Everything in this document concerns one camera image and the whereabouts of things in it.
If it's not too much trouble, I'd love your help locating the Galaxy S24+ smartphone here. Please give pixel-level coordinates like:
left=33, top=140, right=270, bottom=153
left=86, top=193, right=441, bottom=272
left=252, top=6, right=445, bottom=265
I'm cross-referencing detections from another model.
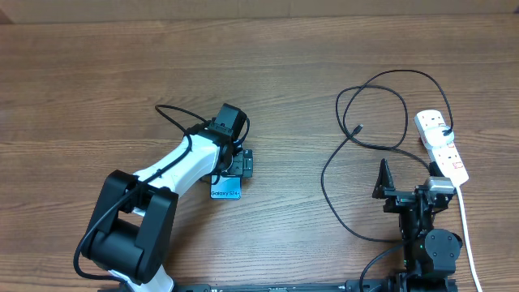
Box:
left=210, top=175, right=242, bottom=200

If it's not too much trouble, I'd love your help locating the black USB charging cable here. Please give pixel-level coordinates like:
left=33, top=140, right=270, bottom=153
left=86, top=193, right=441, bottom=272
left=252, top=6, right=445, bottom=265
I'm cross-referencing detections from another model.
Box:
left=320, top=69, right=455, bottom=243

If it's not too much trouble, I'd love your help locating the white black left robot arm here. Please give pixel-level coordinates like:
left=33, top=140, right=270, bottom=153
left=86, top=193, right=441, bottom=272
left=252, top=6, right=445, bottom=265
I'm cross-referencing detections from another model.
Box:
left=73, top=104, right=253, bottom=292

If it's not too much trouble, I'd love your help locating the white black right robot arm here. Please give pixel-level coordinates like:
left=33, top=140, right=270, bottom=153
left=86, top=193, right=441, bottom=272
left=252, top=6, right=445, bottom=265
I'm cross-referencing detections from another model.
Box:
left=372, top=159, right=463, bottom=291

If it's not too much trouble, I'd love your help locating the white charger adapter plug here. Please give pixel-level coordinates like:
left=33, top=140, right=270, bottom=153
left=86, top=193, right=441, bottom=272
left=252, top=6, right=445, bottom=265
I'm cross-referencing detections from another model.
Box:
left=421, top=125, right=454, bottom=149

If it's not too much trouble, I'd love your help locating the white power strip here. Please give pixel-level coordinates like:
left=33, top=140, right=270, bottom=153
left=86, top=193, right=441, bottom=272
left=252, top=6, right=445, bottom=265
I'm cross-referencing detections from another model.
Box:
left=414, top=109, right=469, bottom=187

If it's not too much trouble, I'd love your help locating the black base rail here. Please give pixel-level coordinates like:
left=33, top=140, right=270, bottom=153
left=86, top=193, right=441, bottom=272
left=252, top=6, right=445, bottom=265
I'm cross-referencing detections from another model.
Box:
left=97, top=278, right=459, bottom=292

